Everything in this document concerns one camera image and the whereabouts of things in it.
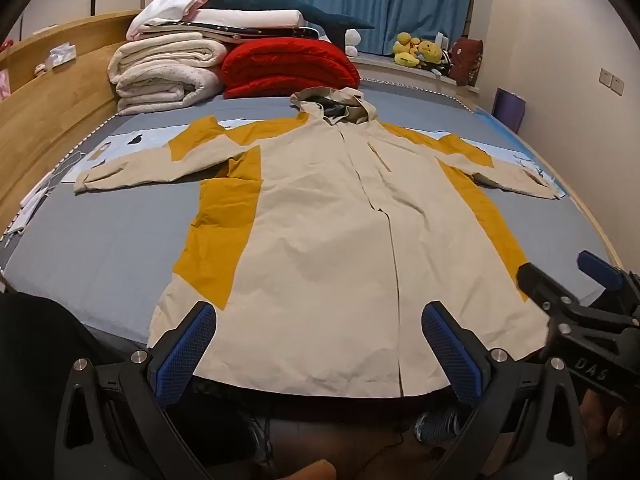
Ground pink and white cloth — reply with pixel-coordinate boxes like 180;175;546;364
126;0;210;41

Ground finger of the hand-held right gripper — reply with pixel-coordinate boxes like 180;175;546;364
577;250;640;319
517;262;640;335

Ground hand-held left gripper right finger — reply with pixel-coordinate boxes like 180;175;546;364
421;301;588;480

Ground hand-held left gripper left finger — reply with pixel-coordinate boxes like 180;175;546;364
52;301;221;480

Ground beige and yellow hooded jacket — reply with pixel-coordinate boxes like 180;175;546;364
74;86;560;398

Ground blue curtain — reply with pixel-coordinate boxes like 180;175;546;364
278;0;476;56

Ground white folded fleece blanket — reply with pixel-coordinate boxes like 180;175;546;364
108;32;227;116

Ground grey bed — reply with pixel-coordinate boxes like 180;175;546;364
0;77;623;356

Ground red folded quilt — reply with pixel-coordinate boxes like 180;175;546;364
221;36;362;100

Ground wooden headboard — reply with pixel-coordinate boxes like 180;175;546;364
0;9;143;236

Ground tissue pack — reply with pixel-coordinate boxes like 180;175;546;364
45;44;77;69

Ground yellow plush toy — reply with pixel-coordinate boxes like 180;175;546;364
392;32;444;69

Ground dark printed folded cloth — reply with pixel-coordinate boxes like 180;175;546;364
145;21;321;43

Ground purple box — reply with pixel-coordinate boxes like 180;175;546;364
492;87;527;134

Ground white papers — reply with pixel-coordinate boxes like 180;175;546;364
7;170;57;234

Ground blue shoe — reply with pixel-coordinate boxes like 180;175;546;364
414;406;469;444

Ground person's right hand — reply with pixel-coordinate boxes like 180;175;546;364
580;387;640;461

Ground dark blue shark plush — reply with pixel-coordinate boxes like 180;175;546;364
202;0;376;46

